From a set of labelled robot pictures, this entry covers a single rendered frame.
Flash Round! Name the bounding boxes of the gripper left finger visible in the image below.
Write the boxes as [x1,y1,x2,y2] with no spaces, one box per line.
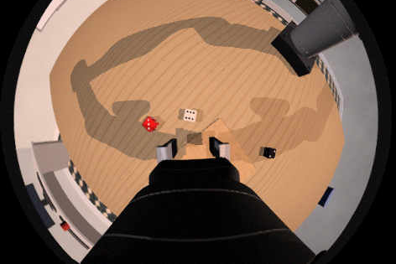
[156,138,178,163]

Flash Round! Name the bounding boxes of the red die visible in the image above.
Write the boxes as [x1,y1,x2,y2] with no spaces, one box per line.
[142,116,159,132]

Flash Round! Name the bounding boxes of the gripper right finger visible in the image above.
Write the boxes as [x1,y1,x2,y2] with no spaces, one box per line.
[209,137,230,161]

